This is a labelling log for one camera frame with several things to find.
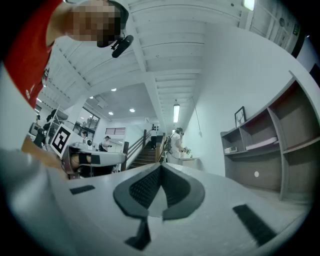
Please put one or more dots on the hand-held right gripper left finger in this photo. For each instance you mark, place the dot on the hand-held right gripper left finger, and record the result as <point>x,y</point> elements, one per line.
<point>125,197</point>

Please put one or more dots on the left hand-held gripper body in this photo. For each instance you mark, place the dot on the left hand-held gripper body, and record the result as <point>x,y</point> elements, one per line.
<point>110,158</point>

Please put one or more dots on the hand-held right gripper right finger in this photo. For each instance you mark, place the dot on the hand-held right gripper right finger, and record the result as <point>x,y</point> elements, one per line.
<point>192,197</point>

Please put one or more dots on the person's left forearm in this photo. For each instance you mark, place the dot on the person's left forearm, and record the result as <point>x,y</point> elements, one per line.
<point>42,156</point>

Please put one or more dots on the dark wooden staircase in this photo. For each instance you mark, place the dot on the dark wooden staircase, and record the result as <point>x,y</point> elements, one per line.
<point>145,156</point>

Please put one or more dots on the large dark framed window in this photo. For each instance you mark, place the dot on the large dark framed window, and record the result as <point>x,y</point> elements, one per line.
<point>86,122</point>

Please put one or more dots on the small white box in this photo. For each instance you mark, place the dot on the small white box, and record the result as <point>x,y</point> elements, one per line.
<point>230,150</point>

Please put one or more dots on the white round sticker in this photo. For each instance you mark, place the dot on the white round sticker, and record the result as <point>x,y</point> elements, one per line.
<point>256,174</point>

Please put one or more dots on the long ceiling tube light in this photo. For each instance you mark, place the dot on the long ceiling tube light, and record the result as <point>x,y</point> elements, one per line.
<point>176,112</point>
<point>249,4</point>

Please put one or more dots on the black framed deer picture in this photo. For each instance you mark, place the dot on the black framed deer picture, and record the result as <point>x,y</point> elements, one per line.
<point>240,117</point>

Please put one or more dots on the grey wooden shelf unit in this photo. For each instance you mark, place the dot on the grey wooden shelf unit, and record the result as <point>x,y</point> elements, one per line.
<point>287,160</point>

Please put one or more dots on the person's red shirt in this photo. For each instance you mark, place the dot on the person's red shirt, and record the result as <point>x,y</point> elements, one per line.
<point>27,52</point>

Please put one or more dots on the person's head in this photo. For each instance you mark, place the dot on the person's head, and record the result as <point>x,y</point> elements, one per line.
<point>92,20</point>

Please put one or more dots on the green exit sign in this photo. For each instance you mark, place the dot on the green exit sign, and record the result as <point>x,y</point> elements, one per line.
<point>296,30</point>

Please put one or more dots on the white pedestal table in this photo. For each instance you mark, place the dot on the white pedestal table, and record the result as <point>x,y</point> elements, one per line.
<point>191,162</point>

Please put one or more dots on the black head-worn camera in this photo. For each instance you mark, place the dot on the black head-worn camera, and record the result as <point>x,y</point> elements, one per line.
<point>122,46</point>

